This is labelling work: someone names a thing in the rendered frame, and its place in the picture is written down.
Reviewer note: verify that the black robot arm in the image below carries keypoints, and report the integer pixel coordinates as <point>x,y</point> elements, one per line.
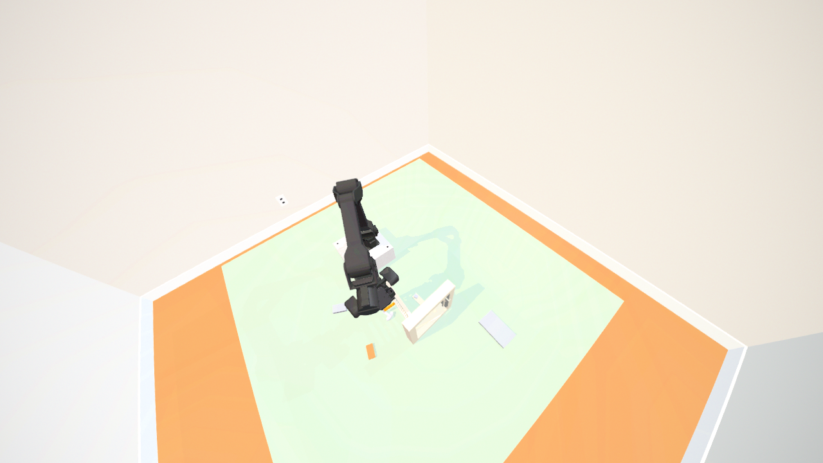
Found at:
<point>360,235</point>

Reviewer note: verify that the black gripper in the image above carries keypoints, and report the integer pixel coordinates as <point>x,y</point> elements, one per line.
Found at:
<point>388,275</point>

